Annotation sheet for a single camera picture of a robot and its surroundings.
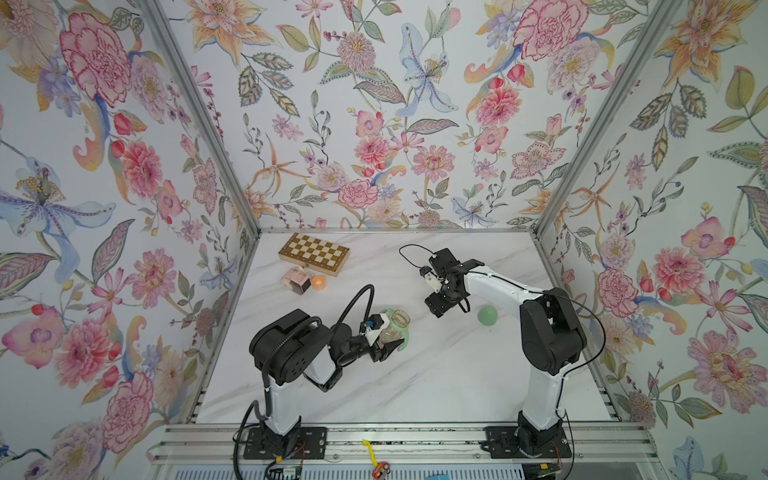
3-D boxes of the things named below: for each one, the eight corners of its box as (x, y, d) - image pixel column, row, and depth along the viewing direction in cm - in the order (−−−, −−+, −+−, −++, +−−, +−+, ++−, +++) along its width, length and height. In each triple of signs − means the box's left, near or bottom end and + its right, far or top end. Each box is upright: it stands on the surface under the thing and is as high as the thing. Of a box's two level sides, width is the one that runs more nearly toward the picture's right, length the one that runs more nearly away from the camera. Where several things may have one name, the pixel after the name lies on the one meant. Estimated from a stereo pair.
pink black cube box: (283, 287, 106) (279, 279, 102) (298, 271, 110) (295, 262, 106) (300, 296, 103) (297, 289, 99) (315, 279, 108) (313, 271, 104)
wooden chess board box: (280, 259, 114) (277, 254, 112) (297, 237, 122) (295, 232, 119) (336, 277, 109) (335, 272, 107) (350, 253, 116) (349, 248, 114)
